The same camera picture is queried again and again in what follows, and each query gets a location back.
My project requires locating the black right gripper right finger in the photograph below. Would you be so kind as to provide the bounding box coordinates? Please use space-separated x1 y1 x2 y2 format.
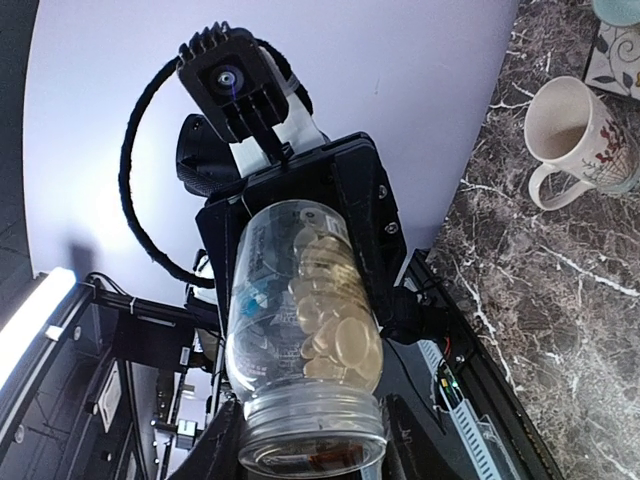
381 394 458 480

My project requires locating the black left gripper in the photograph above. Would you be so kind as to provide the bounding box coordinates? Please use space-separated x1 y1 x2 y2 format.
195 132 406 326

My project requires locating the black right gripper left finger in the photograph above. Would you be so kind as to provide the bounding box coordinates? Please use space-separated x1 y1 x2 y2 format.
169 399 242 480

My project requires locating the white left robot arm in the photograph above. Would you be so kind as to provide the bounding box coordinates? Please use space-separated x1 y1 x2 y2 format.
176 114 413 344

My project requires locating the beige ceramic mug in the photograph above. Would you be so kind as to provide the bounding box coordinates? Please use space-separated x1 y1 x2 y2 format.
524 76 639 211

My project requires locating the bright tube ceiling light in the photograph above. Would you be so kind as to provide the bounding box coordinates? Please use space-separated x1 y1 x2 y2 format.
1 267 76 386

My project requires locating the square floral ceramic plate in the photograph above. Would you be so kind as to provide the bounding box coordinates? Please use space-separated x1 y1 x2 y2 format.
582 22 639 101

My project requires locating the celadon bowl on plate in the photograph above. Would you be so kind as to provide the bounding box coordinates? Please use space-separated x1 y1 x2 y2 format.
592 0 640 27

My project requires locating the white slotted cable duct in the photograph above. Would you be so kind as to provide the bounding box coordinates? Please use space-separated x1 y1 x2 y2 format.
418 340 504 479

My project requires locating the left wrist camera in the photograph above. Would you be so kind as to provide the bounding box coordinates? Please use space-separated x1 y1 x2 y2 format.
177 22 326 179

